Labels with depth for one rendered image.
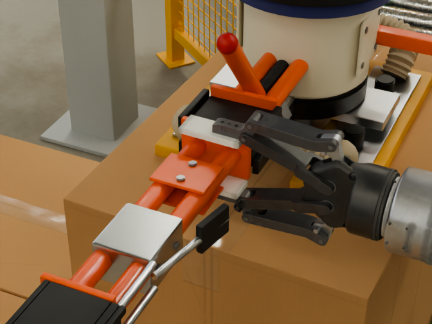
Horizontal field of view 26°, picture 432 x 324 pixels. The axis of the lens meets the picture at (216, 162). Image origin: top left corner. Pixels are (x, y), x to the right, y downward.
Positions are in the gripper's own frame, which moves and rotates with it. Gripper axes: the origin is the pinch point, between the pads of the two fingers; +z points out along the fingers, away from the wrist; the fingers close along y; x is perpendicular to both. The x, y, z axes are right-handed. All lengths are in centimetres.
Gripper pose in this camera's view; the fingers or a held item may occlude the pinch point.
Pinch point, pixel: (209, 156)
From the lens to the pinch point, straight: 101.3
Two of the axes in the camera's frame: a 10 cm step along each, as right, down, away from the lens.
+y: -0.1, 8.1, 5.8
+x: 4.2, -5.2, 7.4
